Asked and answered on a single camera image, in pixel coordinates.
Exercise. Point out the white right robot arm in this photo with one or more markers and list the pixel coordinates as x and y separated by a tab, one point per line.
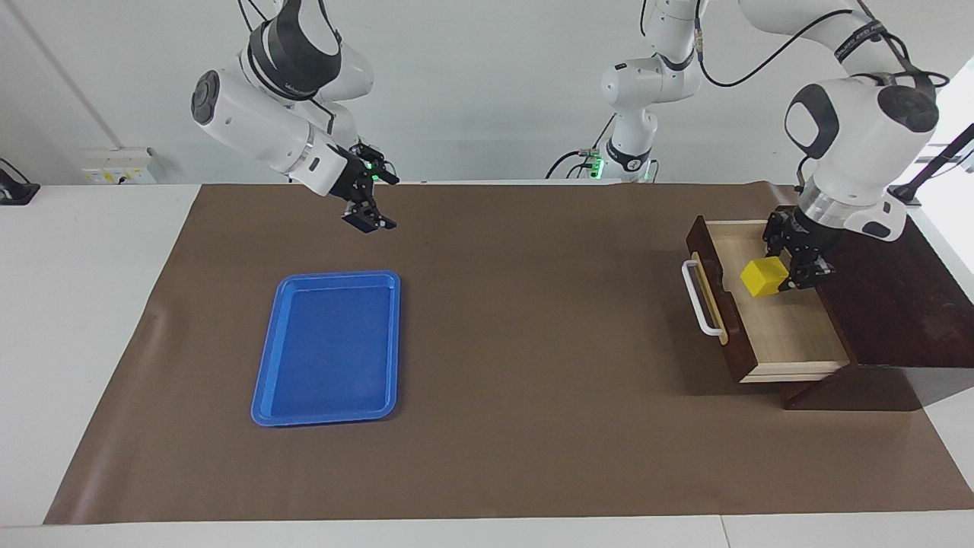
259	122

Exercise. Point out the blue plastic tray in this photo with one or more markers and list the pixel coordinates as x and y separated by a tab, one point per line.
327	350

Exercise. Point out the dark wooden cabinet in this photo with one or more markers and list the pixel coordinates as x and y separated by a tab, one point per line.
898	304

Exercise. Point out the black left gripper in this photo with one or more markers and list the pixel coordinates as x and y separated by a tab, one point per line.
795	236

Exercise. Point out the white wall outlet box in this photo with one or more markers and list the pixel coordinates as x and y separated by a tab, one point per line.
118	166

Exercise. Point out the brown table mat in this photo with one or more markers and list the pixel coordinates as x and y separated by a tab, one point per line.
533	342

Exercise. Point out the black angled stand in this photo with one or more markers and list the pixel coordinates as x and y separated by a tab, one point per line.
932	164

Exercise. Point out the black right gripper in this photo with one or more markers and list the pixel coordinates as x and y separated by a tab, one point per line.
356	176

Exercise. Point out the black flat stand base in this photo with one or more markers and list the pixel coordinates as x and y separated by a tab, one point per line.
17	192

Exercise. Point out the yellow cube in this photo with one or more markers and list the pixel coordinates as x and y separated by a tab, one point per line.
763	278

